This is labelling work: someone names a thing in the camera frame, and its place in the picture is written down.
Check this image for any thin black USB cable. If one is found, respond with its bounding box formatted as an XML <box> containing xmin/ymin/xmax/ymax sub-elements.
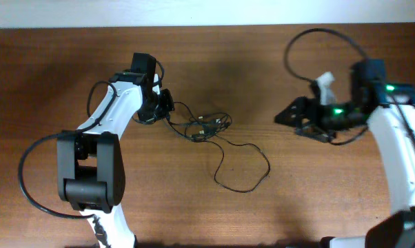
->
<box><xmin>193</xmin><ymin>132</ymin><xmax>272</xmax><ymax>194</ymax></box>

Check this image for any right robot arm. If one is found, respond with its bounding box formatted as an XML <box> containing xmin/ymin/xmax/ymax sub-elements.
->
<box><xmin>274</xmin><ymin>59</ymin><xmax>415</xmax><ymax>247</ymax></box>

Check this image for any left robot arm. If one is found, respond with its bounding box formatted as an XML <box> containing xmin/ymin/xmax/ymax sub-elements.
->
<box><xmin>57</xmin><ymin>53</ymin><xmax>174</xmax><ymax>247</ymax></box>

